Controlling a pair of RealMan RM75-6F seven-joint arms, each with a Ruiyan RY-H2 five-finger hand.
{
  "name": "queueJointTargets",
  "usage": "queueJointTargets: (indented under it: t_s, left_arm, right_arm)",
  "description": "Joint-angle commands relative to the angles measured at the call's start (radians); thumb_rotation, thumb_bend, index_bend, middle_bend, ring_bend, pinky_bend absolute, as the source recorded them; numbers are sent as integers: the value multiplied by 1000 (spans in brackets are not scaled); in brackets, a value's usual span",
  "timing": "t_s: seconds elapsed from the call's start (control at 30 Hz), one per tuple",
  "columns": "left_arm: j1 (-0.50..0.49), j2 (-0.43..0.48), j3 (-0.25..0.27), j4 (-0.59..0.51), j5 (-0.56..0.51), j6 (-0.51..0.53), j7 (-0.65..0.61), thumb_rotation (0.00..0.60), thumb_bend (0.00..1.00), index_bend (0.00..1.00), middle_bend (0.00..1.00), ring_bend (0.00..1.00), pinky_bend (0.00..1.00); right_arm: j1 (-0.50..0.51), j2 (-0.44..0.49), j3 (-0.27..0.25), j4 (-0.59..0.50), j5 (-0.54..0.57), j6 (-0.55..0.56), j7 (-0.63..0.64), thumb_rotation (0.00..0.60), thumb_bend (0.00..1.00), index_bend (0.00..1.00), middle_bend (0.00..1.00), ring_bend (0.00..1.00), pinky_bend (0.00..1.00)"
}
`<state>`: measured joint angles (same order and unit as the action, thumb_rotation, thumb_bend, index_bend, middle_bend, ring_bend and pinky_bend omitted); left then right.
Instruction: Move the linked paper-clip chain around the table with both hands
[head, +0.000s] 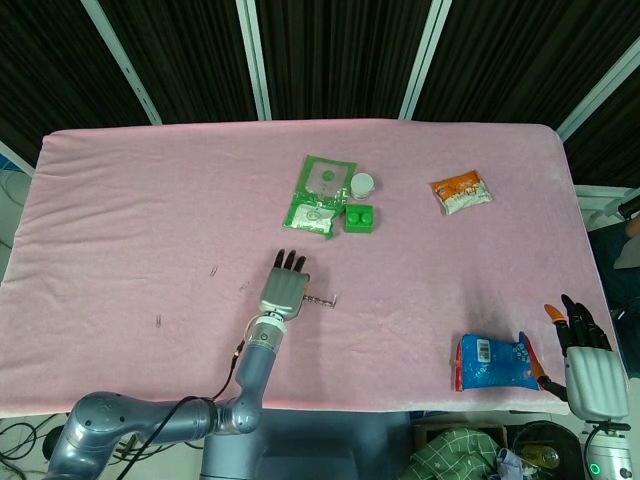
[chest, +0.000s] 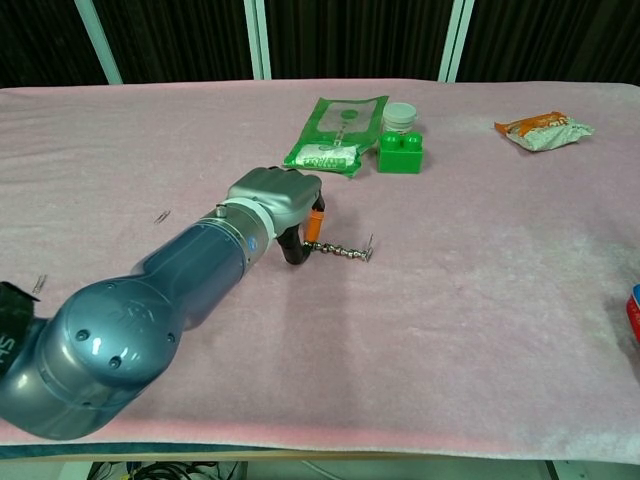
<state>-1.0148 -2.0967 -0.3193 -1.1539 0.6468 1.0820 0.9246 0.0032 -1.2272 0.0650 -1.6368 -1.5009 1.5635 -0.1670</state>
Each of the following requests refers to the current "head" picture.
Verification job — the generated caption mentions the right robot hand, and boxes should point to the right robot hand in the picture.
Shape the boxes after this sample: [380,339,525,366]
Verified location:
[529,293,630,420]

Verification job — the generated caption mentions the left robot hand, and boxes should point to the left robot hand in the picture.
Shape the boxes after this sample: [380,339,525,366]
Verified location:
[257,248,314,322]

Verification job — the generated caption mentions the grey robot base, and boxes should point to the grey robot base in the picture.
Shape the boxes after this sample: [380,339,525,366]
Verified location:
[199,408,414,480]

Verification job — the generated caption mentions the black waste bin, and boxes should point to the black waste bin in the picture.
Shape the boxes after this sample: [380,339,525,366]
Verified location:
[512,419,589,480]

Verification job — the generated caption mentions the green wet wipes packet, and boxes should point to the green wet wipes packet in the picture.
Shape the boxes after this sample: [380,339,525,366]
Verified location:
[282,154,357,240]

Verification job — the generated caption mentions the green toy brick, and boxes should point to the green toy brick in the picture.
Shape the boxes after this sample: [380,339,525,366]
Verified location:
[343,203,377,235]

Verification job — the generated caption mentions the blue snack bag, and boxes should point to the blue snack bag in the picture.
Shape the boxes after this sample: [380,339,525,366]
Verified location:
[453,330,546,393]

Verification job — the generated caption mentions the white round jar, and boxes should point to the white round jar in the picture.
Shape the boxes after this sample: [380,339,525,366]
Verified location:
[349,171,377,199]

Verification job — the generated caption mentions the pink table cloth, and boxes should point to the pink table cloth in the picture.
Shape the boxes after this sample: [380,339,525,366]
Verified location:
[0,118,630,419]

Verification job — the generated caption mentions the green checked cloth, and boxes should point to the green checked cloth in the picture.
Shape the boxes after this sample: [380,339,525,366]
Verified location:
[409,427,502,480]

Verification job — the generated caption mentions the white metal rack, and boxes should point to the white metal rack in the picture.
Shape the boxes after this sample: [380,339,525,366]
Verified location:
[573,184,634,232]

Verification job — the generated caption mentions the orange white snack bag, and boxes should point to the orange white snack bag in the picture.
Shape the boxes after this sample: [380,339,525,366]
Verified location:
[430,169,494,216]

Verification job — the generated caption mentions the black pleated curtain panel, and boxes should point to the black pleated curtain panel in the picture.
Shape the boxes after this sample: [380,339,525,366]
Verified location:
[413,0,640,135]
[255,0,431,121]
[97,0,262,126]
[0,0,154,169]

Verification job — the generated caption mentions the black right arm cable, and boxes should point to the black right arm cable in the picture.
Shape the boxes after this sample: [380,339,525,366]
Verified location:
[584,421,632,452]

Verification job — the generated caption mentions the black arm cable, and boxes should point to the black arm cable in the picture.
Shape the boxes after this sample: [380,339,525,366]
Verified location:
[117,319,261,480]
[584,421,632,452]

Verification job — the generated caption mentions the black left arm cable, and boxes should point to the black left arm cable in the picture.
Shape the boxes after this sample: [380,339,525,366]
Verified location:
[117,319,261,480]

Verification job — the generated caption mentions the black floor cable bundle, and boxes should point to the black floor cable bundle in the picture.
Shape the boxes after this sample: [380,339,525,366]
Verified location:
[0,415,206,476]

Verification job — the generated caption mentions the white frame post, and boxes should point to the white frame post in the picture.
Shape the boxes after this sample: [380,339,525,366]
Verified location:
[398,0,454,120]
[556,34,640,141]
[235,0,273,121]
[82,0,162,126]

